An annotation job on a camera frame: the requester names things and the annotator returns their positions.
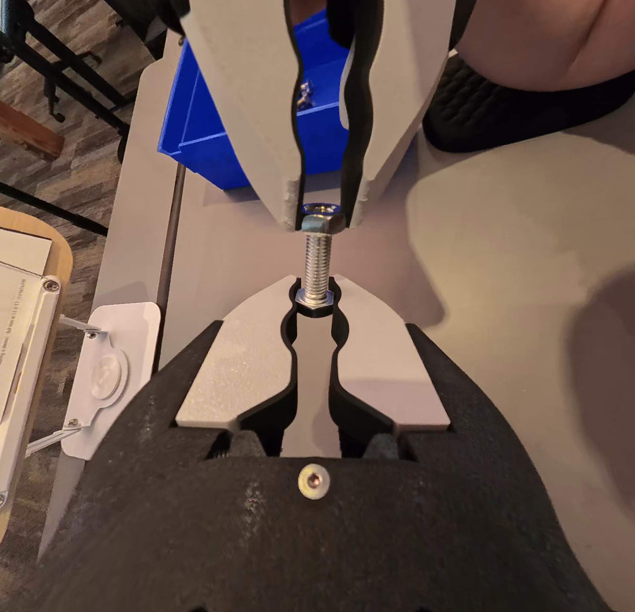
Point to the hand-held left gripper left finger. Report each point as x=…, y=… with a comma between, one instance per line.
x=238, y=364

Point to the instruction sheet on stand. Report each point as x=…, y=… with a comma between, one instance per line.
x=114, y=374

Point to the silver hex nut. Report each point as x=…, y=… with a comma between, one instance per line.
x=317, y=222

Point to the person's right forearm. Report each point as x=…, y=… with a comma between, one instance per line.
x=545, y=27

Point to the blue plastic parts bin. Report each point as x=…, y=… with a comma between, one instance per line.
x=208, y=150

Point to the black framed easel board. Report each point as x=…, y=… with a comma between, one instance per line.
x=49, y=51

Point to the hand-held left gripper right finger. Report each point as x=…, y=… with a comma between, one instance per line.
x=392, y=364

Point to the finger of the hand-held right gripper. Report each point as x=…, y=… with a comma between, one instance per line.
x=238, y=51
x=411, y=51

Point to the wooden pillar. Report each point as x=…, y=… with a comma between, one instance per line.
x=29, y=133

